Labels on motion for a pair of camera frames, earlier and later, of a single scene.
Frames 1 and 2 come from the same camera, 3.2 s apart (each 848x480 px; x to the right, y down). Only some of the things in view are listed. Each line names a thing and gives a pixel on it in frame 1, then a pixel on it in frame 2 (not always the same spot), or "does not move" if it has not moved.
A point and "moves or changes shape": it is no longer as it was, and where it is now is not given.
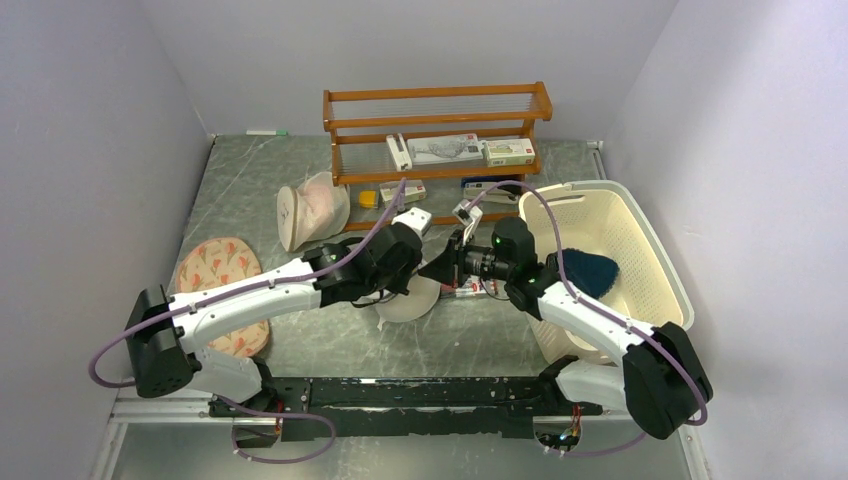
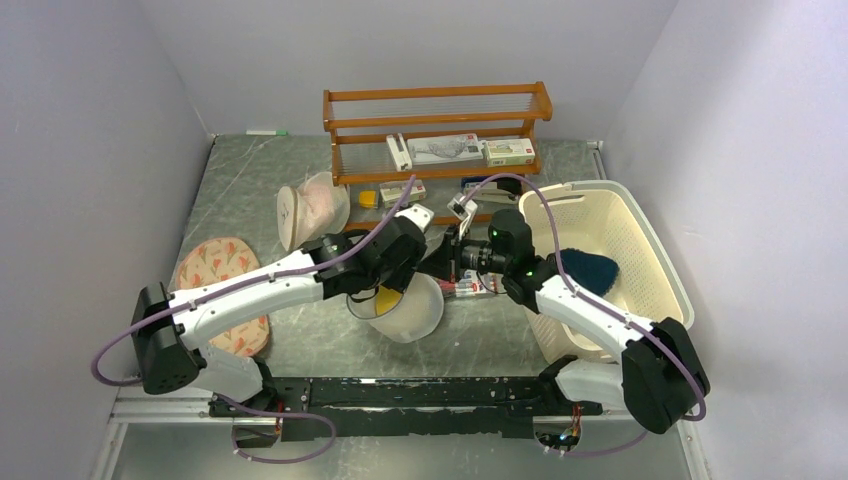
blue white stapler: (475, 187) does not move
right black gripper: (450, 266) does not move
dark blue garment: (594, 273) does not move
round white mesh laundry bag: (423, 294) moves or changes shape
